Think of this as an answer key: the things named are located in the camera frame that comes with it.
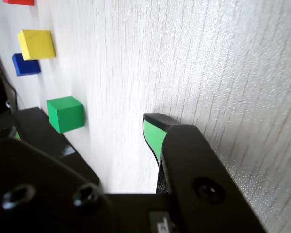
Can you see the yellow wooden cube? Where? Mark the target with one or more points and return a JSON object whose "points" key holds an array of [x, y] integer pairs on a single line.
{"points": [[36, 44]]}

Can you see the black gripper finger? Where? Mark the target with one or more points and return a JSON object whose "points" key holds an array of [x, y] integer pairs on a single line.
{"points": [[38, 170], [196, 157]]}

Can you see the green wooden cube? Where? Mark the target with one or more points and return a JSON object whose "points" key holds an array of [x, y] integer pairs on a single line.
{"points": [[65, 116]]}

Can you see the red wooden cube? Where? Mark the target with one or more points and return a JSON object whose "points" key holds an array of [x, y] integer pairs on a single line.
{"points": [[19, 2]]}

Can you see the blue wooden cube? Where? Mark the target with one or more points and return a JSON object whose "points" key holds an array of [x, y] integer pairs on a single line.
{"points": [[26, 68]]}

